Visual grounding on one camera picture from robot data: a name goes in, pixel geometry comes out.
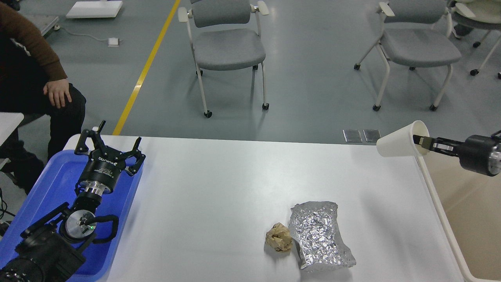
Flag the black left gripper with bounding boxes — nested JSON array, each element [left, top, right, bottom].
[[74, 120, 146, 195]]

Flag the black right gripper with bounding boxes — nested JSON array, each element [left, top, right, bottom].
[[413, 135, 499, 177]]

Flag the white paper cup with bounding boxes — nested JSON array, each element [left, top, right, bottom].
[[376, 120, 430, 157]]

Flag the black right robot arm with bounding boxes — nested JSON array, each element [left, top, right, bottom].
[[412, 131, 501, 177]]

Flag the brown sleeved forearm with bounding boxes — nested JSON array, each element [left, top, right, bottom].
[[0, 3, 67, 81]]

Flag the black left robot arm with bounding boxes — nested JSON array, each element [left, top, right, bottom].
[[1, 121, 146, 282]]

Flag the person's hand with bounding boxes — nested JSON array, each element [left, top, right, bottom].
[[43, 78, 73, 109]]

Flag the person's black trousers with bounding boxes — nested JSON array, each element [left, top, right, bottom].
[[0, 31, 87, 196]]

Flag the beige plastic bin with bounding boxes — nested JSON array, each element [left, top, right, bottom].
[[417, 152, 501, 282]]

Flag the blue plastic tray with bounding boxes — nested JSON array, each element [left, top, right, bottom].
[[0, 150, 143, 282]]

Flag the right metal floor plate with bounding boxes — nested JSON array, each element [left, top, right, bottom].
[[363, 129, 382, 143]]

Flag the metal floor plate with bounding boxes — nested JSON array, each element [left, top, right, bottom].
[[343, 129, 362, 143], [363, 129, 382, 143]]

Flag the left metal floor plate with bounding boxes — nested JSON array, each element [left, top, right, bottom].
[[343, 129, 362, 143]]

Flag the white side table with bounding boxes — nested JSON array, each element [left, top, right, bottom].
[[0, 112, 24, 146]]

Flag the white power adapter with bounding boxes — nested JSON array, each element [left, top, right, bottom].
[[107, 37, 120, 47]]

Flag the grey chair right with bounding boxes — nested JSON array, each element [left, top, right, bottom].
[[354, 0, 461, 111]]

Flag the grey chair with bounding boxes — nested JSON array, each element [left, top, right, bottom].
[[354, 0, 461, 111], [177, 0, 270, 118]]

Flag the chair far right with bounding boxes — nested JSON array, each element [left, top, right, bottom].
[[448, 0, 501, 80]]

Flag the white flat board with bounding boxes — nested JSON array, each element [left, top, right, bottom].
[[66, 0, 123, 18]]

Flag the grey metal platform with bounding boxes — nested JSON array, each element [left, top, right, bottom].
[[25, 14, 60, 37]]

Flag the crumpled silver foil bag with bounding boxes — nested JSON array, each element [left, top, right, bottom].
[[288, 201, 357, 272]]

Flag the grey chair centre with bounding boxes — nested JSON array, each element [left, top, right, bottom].
[[177, 0, 270, 118]]

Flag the crumpled brown paper ball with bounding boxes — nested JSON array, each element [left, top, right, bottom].
[[265, 222, 293, 252]]

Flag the white floor cable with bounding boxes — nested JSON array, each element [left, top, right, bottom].
[[54, 24, 110, 42]]

